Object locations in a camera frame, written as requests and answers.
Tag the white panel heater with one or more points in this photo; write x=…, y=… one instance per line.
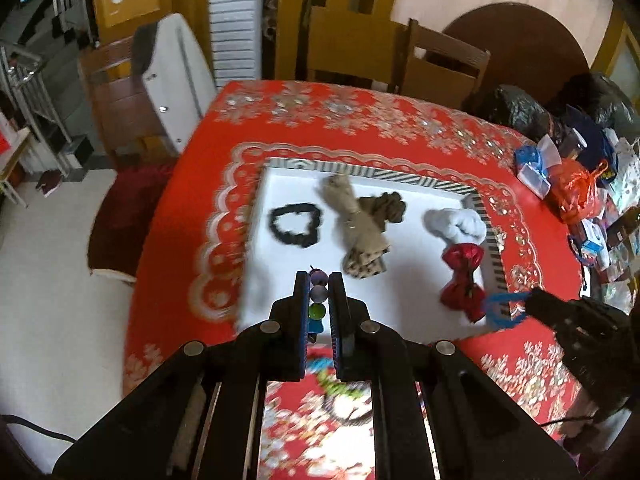
x=175, y=75

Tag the orange plastic bag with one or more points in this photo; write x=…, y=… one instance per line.
x=575, y=195

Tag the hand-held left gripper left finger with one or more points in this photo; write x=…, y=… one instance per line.
x=302, y=325

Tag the pile of small packets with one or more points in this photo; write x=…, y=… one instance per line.
x=622, y=210

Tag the red hair bow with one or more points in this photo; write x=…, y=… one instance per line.
x=460, y=290

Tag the dark blue cap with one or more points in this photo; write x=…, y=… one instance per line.
x=595, y=140

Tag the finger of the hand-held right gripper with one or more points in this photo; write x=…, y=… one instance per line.
x=542, y=305

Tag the black plastic bag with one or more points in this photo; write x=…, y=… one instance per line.
x=595, y=95
x=510, y=110

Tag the dark red cushion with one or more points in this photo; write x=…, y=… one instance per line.
x=125, y=210

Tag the blue white tissue packet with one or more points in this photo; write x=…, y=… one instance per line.
x=535, y=170

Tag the brown scrunchie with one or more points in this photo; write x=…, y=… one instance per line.
x=387, y=207

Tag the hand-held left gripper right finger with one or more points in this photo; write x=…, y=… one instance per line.
x=334, y=325

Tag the white tray with striped rim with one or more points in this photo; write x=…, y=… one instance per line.
x=410, y=270

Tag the brown wooden chair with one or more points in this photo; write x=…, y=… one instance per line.
x=115, y=105

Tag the black scrunchie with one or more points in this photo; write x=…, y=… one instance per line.
x=276, y=225

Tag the white radiator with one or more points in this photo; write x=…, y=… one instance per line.
x=235, y=20

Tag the yellow cabinet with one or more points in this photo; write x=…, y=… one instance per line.
x=130, y=5

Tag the round dark brown tabletop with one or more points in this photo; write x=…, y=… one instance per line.
x=525, y=45

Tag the blue white carton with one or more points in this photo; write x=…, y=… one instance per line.
x=594, y=250

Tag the beige fabric hair bow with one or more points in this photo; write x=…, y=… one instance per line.
x=360, y=230

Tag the metal stair railing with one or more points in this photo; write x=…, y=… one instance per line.
x=30, y=100

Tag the red floral tablecloth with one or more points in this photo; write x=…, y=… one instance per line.
x=210, y=160

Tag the white scrunchie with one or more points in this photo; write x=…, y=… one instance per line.
x=455, y=222

